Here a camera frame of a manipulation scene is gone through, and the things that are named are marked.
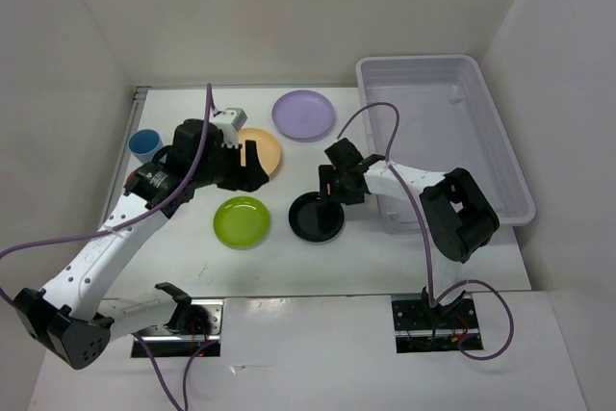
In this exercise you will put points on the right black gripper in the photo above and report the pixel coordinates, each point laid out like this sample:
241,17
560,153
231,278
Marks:
326,175

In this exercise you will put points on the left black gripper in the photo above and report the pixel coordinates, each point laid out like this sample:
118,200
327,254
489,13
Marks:
246,178

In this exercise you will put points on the black plate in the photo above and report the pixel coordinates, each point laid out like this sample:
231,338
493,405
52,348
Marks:
315,221

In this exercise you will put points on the green plate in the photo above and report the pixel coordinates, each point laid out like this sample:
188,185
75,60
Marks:
241,222

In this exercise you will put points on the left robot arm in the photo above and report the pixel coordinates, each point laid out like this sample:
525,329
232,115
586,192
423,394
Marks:
70,314

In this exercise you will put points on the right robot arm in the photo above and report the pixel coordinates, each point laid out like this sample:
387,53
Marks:
454,216

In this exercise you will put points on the clear plastic bin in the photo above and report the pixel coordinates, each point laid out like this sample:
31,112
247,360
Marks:
436,113

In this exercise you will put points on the orange plate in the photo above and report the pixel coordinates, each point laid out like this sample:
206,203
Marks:
268,148

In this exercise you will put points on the purple plate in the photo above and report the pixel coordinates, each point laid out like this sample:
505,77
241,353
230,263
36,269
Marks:
303,115

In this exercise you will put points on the blue cup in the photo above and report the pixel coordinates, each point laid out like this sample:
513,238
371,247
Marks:
144,144

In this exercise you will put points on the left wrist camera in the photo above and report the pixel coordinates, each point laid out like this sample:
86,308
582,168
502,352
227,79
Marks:
229,121

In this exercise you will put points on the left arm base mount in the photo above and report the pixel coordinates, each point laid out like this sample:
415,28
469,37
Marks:
198,333

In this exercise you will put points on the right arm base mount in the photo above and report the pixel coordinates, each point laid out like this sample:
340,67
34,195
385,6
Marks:
421,329

